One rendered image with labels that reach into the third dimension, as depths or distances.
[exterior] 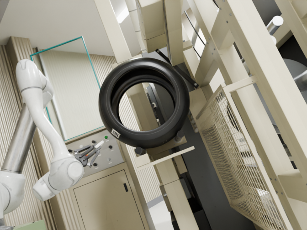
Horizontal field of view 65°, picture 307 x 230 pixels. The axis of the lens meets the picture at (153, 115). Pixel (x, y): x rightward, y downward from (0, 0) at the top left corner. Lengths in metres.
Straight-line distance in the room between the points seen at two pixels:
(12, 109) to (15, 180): 3.12
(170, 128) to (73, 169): 0.67
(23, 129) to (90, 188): 0.99
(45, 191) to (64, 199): 2.86
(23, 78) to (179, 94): 0.86
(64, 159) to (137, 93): 1.02
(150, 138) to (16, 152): 0.73
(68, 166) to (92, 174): 1.26
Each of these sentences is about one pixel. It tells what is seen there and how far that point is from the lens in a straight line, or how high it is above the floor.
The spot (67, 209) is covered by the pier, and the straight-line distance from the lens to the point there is 4.05.
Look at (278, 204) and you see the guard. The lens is 1.09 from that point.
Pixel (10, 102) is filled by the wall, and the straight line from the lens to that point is 4.54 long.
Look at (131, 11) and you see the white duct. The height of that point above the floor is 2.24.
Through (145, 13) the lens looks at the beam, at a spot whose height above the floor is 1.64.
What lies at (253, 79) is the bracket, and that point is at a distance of 1.12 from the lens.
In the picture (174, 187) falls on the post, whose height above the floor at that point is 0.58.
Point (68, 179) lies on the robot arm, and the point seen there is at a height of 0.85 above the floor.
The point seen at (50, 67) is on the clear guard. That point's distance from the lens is 2.60.
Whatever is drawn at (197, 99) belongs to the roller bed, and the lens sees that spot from 1.86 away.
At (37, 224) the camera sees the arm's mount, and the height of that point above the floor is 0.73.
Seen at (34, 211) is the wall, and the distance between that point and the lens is 4.17.
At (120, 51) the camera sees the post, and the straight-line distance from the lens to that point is 2.08.
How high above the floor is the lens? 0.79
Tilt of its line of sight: 11 degrees up
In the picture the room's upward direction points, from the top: 21 degrees counter-clockwise
